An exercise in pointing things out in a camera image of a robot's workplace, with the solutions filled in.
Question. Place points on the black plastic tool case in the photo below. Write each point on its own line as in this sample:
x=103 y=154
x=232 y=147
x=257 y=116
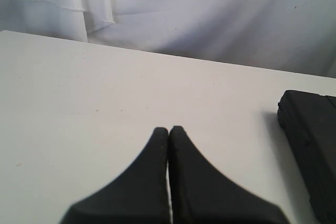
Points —
x=308 y=120

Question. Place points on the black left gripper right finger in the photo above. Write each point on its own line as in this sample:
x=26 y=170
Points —
x=202 y=194

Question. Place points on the white backdrop curtain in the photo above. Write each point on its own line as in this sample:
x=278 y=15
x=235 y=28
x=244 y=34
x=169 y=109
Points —
x=290 y=35

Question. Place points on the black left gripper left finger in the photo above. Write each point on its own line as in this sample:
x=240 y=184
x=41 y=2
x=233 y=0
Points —
x=138 y=195

